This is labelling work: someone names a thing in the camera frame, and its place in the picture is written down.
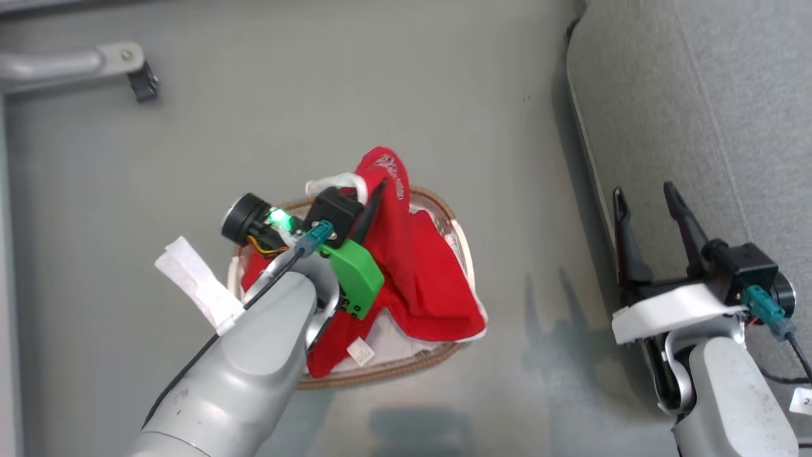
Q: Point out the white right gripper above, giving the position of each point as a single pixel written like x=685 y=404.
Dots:
x=672 y=311

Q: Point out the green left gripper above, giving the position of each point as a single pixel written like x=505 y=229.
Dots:
x=356 y=276

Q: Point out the red and white garment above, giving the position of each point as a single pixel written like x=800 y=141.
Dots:
x=419 y=273

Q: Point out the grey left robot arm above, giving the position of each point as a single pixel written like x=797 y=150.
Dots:
x=254 y=355

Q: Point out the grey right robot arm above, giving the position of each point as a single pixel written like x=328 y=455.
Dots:
x=729 y=393

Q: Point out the white basket with brown rim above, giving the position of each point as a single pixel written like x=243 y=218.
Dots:
x=380 y=378

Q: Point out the white cloth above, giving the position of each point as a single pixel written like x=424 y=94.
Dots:
x=390 y=336

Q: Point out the grey fabric sofa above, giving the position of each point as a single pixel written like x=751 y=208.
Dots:
x=729 y=95

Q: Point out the white tape strip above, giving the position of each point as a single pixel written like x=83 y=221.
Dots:
x=196 y=279

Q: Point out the small white printed label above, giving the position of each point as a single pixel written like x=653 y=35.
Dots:
x=802 y=401

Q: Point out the black caster wheel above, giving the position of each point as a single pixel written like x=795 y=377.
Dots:
x=144 y=82

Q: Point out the grey partition foot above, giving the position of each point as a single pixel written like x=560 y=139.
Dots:
x=57 y=63

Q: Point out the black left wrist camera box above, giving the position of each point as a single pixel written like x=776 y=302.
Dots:
x=333 y=209

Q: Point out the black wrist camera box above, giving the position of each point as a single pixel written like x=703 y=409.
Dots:
x=745 y=270
x=333 y=209

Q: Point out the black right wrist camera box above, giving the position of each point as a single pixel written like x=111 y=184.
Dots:
x=745 y=270

